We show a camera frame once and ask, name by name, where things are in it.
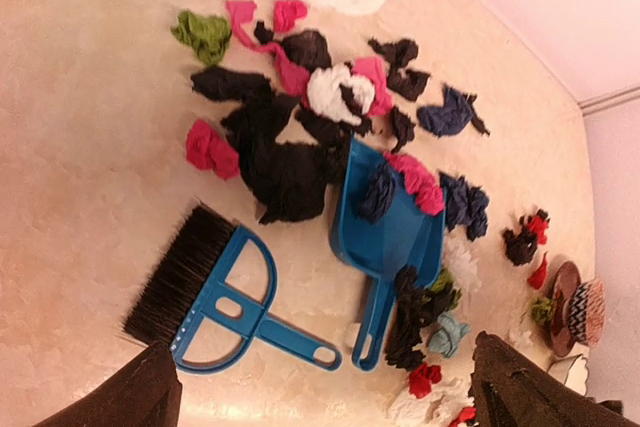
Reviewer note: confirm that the white paper scrap right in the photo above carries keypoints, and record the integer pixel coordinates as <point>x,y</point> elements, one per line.
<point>520,339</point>

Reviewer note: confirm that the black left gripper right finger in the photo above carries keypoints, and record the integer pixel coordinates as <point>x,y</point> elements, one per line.
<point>510,390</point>

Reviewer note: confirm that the light blue paper scrap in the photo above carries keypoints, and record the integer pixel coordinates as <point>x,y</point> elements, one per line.
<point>446,339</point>

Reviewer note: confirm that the green paper scrap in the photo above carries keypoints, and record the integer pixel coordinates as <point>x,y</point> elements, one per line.
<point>543,310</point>
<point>208,36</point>

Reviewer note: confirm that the red floral bowl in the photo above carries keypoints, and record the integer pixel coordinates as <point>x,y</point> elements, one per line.
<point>566,282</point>

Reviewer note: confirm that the white paper scrap front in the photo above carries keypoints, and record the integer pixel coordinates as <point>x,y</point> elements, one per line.
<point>439,408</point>

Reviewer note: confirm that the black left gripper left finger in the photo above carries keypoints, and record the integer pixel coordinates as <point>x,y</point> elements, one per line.
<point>144,392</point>

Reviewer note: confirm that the small red scrap right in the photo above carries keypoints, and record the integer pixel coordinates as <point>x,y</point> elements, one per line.
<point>538,277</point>

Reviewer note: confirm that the white scalloped bowl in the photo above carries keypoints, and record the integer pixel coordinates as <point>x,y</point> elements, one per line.
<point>572,372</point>

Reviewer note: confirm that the green paper scrap left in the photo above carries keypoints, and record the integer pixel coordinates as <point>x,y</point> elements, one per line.
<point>208,36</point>

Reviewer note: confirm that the navy paper scrap centre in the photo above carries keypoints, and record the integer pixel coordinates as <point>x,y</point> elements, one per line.
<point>465,205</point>

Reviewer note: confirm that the black red paper scrap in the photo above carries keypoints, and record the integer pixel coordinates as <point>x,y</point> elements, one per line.
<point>521,247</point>

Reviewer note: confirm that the small pink paper scrap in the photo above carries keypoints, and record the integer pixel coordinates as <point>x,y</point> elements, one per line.
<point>208,151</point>

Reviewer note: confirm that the blue dustpan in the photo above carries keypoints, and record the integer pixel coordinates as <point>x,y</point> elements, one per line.
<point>405,236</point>

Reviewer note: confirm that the pink patterned bowl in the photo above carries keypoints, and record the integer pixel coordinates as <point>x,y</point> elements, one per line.
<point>586,313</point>

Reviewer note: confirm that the green paper scrap right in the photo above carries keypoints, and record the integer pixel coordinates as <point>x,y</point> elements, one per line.
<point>543,310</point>

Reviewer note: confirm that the blue hand brush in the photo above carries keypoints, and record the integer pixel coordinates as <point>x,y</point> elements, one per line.
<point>189,286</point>

